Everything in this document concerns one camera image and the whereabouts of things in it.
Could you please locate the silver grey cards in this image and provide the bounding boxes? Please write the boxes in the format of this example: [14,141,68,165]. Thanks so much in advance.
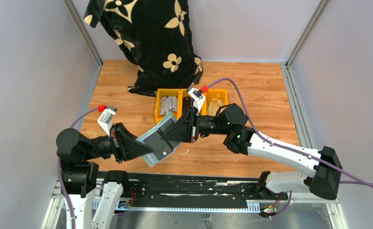
[159,96,178,116]

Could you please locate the green leather card holder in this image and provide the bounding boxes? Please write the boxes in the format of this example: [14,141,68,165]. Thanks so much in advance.
[136,114,181,167]

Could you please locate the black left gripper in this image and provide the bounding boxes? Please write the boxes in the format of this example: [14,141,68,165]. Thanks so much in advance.
[84,121,154,161]

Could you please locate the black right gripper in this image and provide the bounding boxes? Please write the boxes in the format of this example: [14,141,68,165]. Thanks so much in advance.
[161,106,230,144]

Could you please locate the right yellow plastic bin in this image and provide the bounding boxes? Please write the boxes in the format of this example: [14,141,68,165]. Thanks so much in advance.
[201,89,228,116]

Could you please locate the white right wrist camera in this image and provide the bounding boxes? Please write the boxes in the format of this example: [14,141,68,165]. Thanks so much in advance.
[186,87,206,112]

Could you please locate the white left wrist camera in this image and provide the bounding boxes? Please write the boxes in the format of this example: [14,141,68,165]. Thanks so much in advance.
[97,105,117,135]

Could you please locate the black floral blanket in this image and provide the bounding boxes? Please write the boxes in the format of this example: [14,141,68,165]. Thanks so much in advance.
[83,0,203,97]

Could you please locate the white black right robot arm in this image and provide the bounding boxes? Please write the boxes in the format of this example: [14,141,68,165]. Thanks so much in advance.
[161,104,342,200]

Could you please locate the gold beige cards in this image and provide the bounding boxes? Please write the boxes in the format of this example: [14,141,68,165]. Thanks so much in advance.
[207,98,224,116]

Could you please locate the left yellow plastic bin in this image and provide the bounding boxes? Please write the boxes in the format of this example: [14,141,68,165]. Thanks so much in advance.
[154,89,182,124]

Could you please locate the black credit card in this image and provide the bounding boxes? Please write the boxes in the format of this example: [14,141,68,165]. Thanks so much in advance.
[144,132,181,164]
[158,118,176,135]

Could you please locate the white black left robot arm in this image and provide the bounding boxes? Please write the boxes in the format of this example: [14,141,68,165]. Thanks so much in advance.
[56,123,153,229]

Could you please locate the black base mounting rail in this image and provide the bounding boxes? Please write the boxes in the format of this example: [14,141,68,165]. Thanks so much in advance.
[127,173,288,209]

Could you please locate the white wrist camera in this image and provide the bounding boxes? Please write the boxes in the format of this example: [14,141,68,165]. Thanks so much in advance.
[97,105,117,135]
[186,87,206,112]

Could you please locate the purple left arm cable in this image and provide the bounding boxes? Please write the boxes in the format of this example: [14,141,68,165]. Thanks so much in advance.
[57,108,105,229]

